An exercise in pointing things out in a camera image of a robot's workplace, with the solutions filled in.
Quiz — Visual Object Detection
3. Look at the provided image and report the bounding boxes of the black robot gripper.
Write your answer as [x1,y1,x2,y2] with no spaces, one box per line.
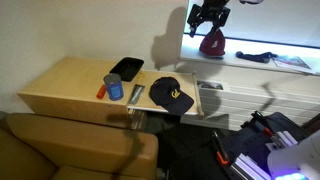
[186,0,232,39]

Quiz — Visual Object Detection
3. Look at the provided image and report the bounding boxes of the navy blue cap yellow logo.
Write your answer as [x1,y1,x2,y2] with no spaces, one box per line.
[148,76,195,116]

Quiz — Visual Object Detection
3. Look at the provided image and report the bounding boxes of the light wooden pull-out drawer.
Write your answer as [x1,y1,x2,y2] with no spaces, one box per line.
[126,68,205,118]

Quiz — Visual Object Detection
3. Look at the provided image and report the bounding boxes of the white window sill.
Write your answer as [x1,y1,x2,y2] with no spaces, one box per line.
[179,33,320,77]

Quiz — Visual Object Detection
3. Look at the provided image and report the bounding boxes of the green and white package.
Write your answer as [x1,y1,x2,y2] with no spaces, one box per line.
[196,79,232,93]

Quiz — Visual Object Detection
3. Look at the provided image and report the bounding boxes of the dark blue sock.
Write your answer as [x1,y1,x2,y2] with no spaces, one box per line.
[235,50,279,65]

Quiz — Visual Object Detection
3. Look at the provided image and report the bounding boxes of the white radiator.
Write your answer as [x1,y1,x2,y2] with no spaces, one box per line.
[180,69,320,132]

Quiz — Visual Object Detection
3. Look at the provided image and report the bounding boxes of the black plastic tray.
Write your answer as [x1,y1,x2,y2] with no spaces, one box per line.
[108,56,145,83]

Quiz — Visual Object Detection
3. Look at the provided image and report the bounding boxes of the black silver flat packet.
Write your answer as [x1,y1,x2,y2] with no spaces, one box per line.
[128,83,147,106]

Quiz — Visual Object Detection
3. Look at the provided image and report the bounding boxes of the colourful magazine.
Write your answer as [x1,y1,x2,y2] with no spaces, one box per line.
[271,55,317,75]

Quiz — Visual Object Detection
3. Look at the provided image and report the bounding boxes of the blue cylindrical can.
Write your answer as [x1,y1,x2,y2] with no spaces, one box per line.
[103,72,125,102]

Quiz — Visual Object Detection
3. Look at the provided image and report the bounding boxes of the orange black clamp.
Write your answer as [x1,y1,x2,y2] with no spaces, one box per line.
[211,130,232,167]
[250,110,285,148]

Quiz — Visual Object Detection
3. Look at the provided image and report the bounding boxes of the dark blue bag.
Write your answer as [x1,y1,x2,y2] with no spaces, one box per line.
[222,111,312,169]

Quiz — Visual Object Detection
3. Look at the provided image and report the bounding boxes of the orange marker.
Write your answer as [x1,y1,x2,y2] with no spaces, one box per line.
[95,84,107,100]

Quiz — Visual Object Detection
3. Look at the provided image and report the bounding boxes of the light wooden table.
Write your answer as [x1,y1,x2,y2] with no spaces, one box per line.
[16,55,148,130]

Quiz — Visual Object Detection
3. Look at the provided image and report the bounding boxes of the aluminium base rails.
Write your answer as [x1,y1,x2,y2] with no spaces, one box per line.
[229,129,299,180]

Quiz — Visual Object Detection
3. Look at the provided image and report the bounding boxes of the brown leather armchair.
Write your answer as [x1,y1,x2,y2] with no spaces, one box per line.
[0,112,160,180]

